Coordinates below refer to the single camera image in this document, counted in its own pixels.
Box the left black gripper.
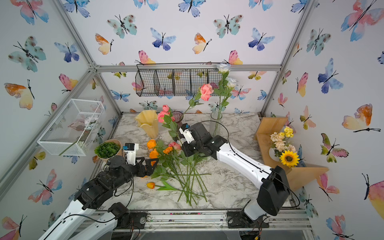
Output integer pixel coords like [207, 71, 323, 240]
[111, 155, 159, 191]

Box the pink rose pair stem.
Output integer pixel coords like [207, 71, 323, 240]
[158, 110, 185, 146]

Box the pink rose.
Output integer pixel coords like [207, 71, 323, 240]
[183, 84, 214, 115]

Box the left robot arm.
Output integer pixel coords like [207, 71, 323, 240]
[41, 156, 159, 240]

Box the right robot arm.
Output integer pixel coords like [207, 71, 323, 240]
[178, 123, 290, 221]

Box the orange tulip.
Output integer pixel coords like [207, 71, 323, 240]
[147, 181, 179, 191]

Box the orange ranunculus flower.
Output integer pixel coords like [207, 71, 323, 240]
[149, 149, 159, 166]

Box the clear glass vase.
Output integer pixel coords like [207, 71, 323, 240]
[209, 111, 223, 137]

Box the orange rose flower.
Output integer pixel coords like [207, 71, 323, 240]
[147, 139, 157, 150]

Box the orange carnation flower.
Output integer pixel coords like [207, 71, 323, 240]
[163, 147, 174, 155]

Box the purple glass vase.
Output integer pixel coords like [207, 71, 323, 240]
[172, 111, 184, 128]

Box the potted green succulent plant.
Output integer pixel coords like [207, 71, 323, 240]
[94, 139, 123, 163]

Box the yellow ruffled vase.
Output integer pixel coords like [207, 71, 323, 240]
[135, 110, 159, 139]

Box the sunflower bouquet in vase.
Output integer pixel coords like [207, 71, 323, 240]
[269, 126, 301, 168]

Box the wooden corner shelf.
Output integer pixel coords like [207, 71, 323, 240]
[255, 117, 329, 191]

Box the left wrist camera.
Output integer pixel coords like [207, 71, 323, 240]
[123, 143, 139, 166]

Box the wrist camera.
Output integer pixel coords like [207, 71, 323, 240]
[179, 124, 195, 144]
[123, 143, 139, 166]

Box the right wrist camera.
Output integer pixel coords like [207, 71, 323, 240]
[179, 124, 195, 144]

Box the black wire wall basket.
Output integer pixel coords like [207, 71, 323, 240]
[133, 62, 223, 98]

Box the white mesh wall basket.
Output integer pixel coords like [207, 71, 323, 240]
[37, 99, 105, 157]

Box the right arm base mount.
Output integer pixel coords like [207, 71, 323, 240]
[226, 209, 270, 229]

